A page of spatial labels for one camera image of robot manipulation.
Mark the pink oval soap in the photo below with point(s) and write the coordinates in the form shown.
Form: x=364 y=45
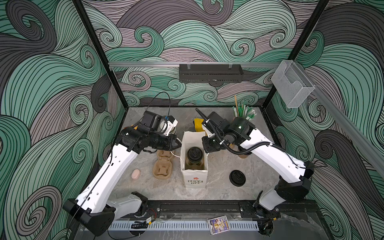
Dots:
x=135 y=174

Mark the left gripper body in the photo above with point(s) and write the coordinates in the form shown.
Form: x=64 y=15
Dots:
x=160 y=141

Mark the brown paper coffee cup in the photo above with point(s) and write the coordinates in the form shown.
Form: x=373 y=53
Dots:
x=242 y=156

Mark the green paper coffee cup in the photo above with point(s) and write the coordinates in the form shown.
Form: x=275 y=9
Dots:
x=190 y=165

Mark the stack of pulp cup carriers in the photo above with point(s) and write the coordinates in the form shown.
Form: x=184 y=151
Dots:
x=163 y=167

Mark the small picture card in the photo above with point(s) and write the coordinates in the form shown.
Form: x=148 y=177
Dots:
x=218 y=225

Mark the black wall shelf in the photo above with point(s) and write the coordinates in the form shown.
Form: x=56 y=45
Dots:
x=210 y=73

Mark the stack of paper cups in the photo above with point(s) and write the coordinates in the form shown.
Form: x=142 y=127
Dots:
x=173 y=131

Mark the white paper takeout bag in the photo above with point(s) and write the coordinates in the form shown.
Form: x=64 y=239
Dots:
x=193 y=179

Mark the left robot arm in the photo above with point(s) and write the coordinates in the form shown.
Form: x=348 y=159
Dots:
x=92 y=208

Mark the wrapped straws bundle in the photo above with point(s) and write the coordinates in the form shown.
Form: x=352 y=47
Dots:
x=243 y=111

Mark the clear acrylic wall holder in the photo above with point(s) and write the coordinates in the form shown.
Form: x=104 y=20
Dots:
x=292 y=83

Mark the yellow napkin stack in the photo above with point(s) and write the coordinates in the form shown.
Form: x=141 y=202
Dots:
x=198 y=123

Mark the white slotted cable duct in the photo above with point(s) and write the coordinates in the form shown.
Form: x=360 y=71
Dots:
x=183 y=226

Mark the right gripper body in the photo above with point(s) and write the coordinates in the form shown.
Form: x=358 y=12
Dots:
x=217 y=141

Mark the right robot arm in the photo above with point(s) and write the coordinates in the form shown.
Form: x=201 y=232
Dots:
x=294 y=175

